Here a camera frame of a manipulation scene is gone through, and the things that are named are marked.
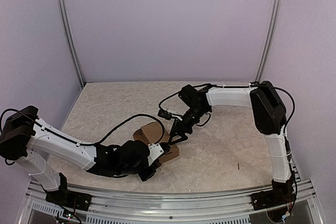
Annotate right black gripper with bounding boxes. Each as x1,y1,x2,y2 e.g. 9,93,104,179
167,105,209,145

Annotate brown cardboard paper box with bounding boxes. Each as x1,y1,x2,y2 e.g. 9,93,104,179
133,121,180,164

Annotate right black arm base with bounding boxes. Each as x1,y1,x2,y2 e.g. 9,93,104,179
251,188,296,211

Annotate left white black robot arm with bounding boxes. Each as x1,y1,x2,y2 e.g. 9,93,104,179
1,106,164,206

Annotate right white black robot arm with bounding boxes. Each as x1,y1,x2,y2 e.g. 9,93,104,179
169,81,292,205

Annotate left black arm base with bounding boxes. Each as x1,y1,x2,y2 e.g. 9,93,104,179
45,190,92,211

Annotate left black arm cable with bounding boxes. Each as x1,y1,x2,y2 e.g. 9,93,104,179
0,108,166,166

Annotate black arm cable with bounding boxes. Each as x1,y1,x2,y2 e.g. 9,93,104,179
0,108,166,166
158,82,296,135

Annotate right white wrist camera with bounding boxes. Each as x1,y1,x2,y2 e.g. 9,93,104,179
158,109,181,121

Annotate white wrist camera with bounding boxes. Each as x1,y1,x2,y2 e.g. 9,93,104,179
148,142,171,166
158,109,181,121

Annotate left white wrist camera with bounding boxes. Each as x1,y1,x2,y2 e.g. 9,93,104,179
148,142,171,166

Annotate front aluminium frame rail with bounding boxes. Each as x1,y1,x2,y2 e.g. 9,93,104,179
15,180,327,223

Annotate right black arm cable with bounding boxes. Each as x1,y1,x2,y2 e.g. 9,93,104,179
158,82,296,135

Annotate right aluminium frame post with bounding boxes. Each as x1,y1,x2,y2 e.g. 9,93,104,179
255,0,281,82

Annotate aluminium frame post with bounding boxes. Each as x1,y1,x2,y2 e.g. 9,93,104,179
255,0,281,82
57,0,86,89

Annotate left aluminium frame post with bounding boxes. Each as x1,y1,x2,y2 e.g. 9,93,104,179
57,0,86,89

